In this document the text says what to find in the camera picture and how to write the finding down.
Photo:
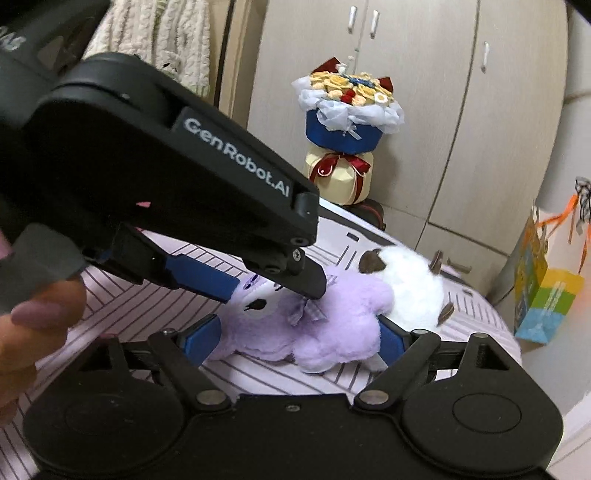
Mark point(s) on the purple plush toy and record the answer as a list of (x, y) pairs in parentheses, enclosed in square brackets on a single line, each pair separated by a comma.
[(332, 314)]

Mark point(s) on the white plush toy brown ears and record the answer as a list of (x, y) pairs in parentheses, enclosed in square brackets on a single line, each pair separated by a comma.
[(411, 281)]

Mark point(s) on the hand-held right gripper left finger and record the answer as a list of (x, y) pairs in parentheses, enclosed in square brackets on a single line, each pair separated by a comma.
[(203, 339)]

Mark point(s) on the beige wardrobe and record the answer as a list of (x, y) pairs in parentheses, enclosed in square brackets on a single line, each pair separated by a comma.
[(438, 115)]

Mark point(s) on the cream knit sweater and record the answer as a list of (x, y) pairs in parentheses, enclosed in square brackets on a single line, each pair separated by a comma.
[(152, 32)]

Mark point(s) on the blue wrapped flower bouquet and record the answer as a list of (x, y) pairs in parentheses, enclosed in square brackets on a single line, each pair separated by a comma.
[(344, 134)]

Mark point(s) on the striped bed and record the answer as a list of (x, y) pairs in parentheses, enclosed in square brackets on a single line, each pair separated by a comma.
[(277, 381)]

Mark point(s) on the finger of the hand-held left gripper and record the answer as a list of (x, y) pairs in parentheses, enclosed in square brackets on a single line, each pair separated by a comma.
[(300, 277), (198, 277)]

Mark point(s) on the person's left hand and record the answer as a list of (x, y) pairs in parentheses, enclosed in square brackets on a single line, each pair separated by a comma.
[(32, 332)]

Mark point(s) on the colourful paper gift bag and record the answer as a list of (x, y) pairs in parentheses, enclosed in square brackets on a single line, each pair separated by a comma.
[(554, 295)]

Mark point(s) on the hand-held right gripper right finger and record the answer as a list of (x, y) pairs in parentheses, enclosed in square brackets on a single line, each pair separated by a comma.
[(392, 344)]

